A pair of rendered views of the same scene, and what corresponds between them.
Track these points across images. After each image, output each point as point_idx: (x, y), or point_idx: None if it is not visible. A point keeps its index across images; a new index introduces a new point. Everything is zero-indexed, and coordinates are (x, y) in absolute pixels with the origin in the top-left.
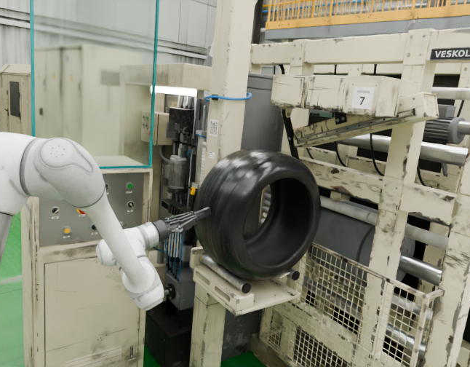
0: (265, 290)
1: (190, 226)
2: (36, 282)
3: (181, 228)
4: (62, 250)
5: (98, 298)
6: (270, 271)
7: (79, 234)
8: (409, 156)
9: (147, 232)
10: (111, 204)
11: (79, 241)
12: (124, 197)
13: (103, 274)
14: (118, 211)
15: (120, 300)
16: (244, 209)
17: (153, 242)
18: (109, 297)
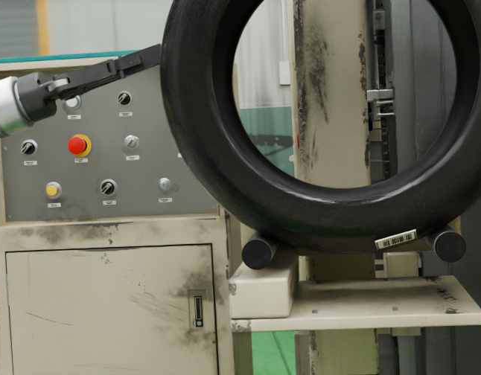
0: (385, 303)
1: (89, 77)
2: None
3: (58, 77)
4: (36, 228)
5: (118, 350)
6: (330, 212)
7: (79, 201)
8: None
9: None
10: (141, 140)
11: (80, 217)
12: (167, 123)
13: (124, 292)
14: (157, 155)
15: (168, 364)
16: (202, 20)
17: (3, 111)
18: (141, 351)
